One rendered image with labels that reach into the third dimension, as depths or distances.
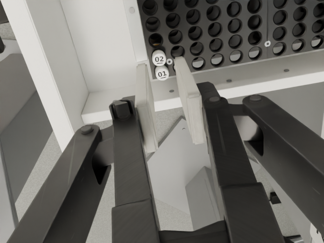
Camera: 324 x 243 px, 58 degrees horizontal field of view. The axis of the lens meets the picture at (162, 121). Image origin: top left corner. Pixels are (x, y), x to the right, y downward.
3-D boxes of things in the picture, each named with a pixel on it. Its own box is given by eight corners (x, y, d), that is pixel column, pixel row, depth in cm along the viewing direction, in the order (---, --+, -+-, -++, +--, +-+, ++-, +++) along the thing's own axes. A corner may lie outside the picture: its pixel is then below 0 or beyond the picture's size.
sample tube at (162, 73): (166, 63, 31) (170, 79, 27) (155, 66, 31) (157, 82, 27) (164, 52, 30) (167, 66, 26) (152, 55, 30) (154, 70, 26)
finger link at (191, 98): (186, 97, 15) (201, 94, 15) (173, 57, 21) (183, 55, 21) (193, 146, 16) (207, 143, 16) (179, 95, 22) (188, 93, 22)
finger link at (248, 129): (208, 123, 14) (272, 112, 13) (192, 83, 18) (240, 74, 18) (211, 149, 14) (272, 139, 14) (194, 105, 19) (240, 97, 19)
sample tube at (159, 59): (163, 52, 30) (167, 66, 26) (151, 53, 30) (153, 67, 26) (162, 40, 30) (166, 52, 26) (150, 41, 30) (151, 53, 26)
